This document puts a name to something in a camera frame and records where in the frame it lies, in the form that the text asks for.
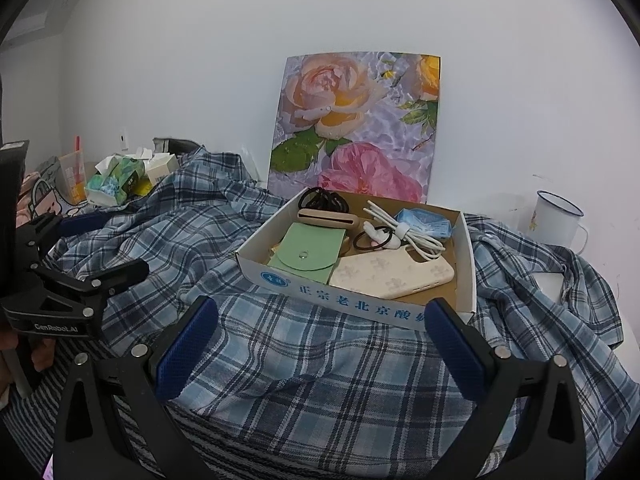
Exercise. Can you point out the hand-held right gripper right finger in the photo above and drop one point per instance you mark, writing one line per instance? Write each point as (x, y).
(455, 350)

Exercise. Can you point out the rose print board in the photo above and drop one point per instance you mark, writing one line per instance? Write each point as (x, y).
(350, 125)

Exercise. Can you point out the white enamel mug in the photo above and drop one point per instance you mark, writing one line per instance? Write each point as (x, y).
(550, 225)

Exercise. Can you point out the striped bed sheet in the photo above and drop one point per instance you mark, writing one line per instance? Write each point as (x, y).
(40, 410)

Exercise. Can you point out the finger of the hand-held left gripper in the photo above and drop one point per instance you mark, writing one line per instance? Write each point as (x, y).
(37, 240)
(120, 277)

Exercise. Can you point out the cream patterned phone case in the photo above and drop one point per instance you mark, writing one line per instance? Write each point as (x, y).
(390, 275)

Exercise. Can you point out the small white carton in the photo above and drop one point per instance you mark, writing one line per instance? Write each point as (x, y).
(162, 169)

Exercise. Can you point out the person's left hand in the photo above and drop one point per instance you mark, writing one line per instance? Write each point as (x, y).
(44, 355)

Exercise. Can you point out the pink plush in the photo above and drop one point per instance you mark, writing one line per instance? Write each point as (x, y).
(24, 200)

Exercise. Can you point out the grey cartoon bag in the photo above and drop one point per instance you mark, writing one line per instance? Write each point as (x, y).
(47, 190)

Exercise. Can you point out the white wall socket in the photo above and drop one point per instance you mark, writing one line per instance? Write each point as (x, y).
(123, 140)

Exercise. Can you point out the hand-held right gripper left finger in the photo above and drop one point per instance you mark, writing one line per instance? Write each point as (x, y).
(185, 350)

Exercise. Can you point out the clear plastic bag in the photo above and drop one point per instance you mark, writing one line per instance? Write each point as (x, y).
(250, 165)

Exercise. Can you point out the blue plastic packet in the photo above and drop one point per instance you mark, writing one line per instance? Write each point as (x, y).
(425, 220)

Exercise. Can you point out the green floral tissue pack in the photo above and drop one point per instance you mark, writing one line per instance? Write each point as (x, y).
(115, 185)

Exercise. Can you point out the dark grey cloth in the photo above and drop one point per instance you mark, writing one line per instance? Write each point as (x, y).
(177, 146)

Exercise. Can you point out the white cardboard box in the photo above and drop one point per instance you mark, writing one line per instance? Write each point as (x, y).
(350, 300)

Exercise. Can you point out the blue plaid shirt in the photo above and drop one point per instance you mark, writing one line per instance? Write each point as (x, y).
(325, 385)

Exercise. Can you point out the green snap pouch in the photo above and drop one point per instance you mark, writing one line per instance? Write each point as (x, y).
(305, 255)

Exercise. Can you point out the drink cup with red straw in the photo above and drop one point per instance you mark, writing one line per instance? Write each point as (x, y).
(74, 175)

